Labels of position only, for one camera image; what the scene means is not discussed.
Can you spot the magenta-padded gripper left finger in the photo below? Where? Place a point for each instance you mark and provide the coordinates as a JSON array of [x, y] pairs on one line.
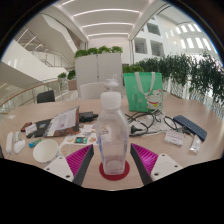
[[56, 166]]

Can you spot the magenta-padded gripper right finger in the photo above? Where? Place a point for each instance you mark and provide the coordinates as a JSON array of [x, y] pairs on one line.
[[165, 166]]

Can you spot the clear plastic water bottle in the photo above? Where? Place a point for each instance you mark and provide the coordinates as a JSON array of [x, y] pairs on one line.
[[112, 140]]

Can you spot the white cup with blue print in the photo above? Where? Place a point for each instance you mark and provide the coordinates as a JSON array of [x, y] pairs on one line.
[[46, 150]]

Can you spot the white flat packet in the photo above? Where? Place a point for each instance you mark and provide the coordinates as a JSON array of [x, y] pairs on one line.
[[174, 137]]

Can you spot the teal marker pen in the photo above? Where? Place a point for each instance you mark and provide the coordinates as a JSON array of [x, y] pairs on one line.
[[35, 143]]

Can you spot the colourful sticker sheet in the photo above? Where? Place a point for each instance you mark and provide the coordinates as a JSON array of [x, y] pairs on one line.
[[81, 140]]

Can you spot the clear plastic packet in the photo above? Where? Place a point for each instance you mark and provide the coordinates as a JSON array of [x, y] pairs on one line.
[[195, 145]]

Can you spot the flat black pad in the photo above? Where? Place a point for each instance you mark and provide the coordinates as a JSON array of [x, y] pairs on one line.
[[42, 128]]

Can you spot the white rounded plastic case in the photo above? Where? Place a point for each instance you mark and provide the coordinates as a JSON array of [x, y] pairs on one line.
[[19, 146]]

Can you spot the brown booklet with white papers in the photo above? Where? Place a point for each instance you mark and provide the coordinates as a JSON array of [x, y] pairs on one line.
[[63, 122]]

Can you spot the small white card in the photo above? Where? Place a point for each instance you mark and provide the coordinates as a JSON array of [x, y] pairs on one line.
[[31, 129]]

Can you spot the red and black small box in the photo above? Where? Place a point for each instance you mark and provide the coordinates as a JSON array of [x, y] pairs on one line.
[[26, 126]]

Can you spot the white power strip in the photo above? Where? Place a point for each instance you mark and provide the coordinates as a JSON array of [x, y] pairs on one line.
[[9, 143]]

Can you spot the small black block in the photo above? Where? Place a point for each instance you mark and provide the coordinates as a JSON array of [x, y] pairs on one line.
[[87, 116]]

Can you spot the white paper sheet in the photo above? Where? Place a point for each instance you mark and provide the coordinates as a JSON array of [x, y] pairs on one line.
[[11, 117]]

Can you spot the black chair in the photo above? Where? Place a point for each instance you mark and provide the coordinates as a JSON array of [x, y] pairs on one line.
[[46, 96]]

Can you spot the green tote bag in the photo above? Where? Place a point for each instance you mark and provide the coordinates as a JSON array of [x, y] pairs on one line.
[[140, 91]]

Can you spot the white chair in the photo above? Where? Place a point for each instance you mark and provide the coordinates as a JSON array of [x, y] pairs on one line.
[[91, 90]]

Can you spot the small planter box with plants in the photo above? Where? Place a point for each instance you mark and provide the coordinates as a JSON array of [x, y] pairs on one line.
[[70, 76]]

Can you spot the row of green hedge plants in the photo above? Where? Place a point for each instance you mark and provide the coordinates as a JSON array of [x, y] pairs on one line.
[[190, 73]]

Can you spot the clear bottle with spout cap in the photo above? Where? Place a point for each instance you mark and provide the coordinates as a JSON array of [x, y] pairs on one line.
[[111, 83]]

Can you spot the white cabinet topped with plants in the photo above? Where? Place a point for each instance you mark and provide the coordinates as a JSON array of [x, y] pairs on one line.
[[96, 68]]

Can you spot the ceiling light strips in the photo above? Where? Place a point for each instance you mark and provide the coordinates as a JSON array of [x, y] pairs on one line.
[[106, 24]]

